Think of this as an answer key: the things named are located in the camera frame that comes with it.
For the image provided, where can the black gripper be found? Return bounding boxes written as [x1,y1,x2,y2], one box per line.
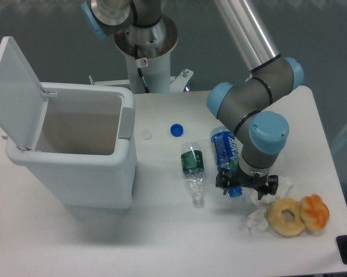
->
[215,168,278,200]

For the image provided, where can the blue plastic bottle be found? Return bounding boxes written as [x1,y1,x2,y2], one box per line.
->
[210,126,244,199]

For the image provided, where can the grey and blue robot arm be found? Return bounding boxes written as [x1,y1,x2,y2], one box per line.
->
[81,1,304,197]

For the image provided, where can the clear bottle with green label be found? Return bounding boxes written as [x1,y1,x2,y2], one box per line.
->
[180,142,204,208]

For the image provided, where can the blue bottle cap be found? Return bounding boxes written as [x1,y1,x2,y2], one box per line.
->
[170,123,184,137]

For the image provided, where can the white bottle cap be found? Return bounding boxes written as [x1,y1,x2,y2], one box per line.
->
[141,130,152,141]

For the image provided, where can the large crumpled white tissue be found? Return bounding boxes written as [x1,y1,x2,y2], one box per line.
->
[245,176,294,207]

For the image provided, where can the small crumpled white tissue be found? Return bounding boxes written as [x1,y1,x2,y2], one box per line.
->
[246,208,269,236]

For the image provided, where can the orange glazed pastry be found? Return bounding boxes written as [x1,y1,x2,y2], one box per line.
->
[300,194,330,231]

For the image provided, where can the white trash bin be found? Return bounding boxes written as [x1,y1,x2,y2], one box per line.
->
[6,83,137,209]

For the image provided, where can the white trash bin lid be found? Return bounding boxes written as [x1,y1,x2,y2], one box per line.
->
[0,36,57,151]

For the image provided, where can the plain ring donut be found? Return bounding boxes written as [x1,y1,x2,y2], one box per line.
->
[267,198,305,237]

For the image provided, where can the white bracket with bolt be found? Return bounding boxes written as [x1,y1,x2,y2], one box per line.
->
[170,69,194,93]

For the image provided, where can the black cable on pedestal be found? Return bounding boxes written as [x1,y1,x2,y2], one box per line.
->
[133,44,151,94]

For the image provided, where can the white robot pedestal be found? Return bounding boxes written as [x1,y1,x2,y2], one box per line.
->
[114,15,178,94]

